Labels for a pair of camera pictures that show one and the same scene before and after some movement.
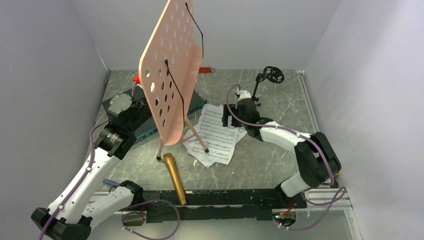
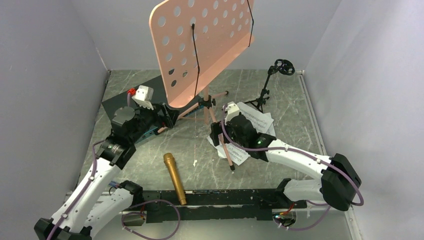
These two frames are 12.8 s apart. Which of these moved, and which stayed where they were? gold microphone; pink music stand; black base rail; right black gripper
Moved: pink music stand; right black gripper
Stayed: black base rail; gold microphone
